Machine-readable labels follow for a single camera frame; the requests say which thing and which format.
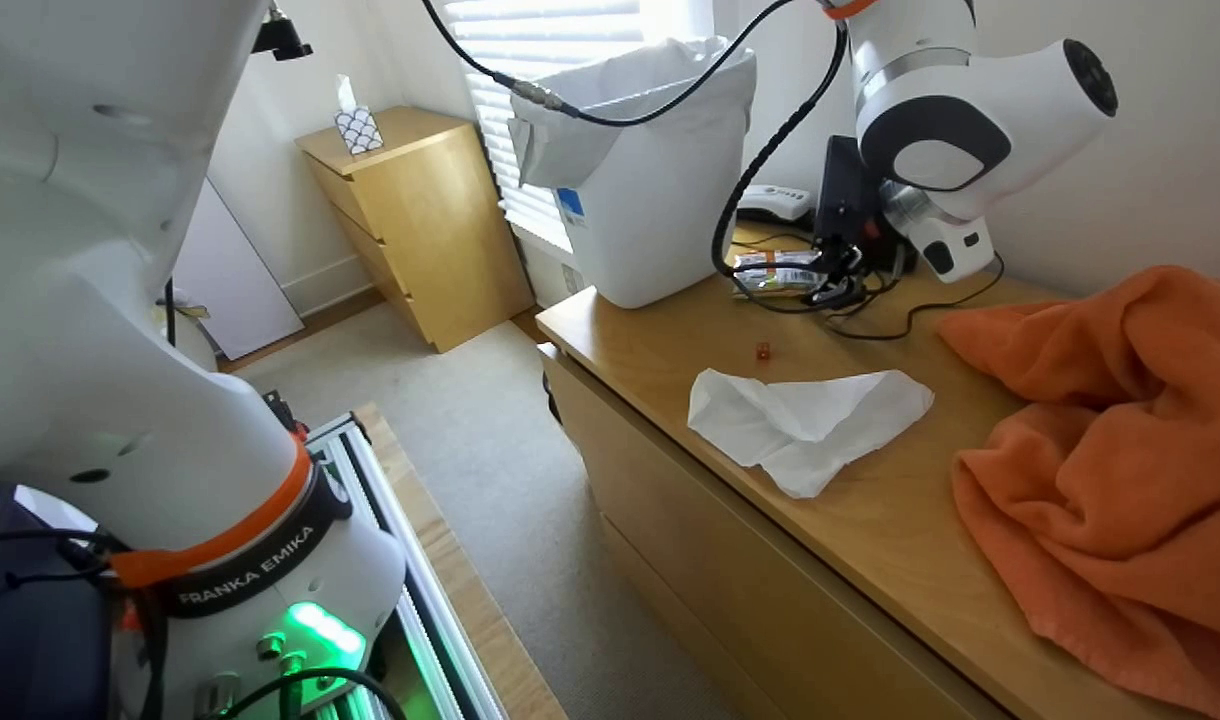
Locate snack packet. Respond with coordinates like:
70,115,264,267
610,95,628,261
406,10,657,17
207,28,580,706
727,246,833,303

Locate thin black cable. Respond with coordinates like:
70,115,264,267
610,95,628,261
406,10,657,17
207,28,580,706
821,253,1010,344

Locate white lined trash bin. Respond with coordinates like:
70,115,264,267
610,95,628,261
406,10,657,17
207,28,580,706
505,36,761,311

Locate white window blinds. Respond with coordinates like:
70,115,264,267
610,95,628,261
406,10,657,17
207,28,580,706
440,0,666,254

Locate dark box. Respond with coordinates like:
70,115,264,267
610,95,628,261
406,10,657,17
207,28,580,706
0,477,119,720

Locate white flat panel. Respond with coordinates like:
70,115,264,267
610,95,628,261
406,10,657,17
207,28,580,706
165,174,308,364

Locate small white device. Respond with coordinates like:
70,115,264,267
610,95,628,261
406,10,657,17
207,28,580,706
735,178,821,228

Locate small wooden cabinet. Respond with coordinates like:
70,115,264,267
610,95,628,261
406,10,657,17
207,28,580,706
298,104,540,354

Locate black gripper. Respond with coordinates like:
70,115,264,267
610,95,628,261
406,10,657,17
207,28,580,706
816,131,902,287

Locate small black camera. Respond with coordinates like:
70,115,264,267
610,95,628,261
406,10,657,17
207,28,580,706
248,4,316,64

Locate light wooden dresser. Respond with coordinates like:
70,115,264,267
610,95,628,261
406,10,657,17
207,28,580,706
537,216,1220,720

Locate black looped base cable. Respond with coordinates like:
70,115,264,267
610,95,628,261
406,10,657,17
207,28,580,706
213,659,410,720

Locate orange cloth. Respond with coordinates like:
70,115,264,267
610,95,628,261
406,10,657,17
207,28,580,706
931,261,1220,720

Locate patterned tissue box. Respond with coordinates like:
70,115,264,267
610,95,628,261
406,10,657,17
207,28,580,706
327,73,389,158

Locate white cloth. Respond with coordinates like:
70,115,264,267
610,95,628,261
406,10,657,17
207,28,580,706
684,364,940,502

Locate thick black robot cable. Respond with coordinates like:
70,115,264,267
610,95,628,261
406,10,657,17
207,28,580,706
706,21,857,281
420,0,798,131

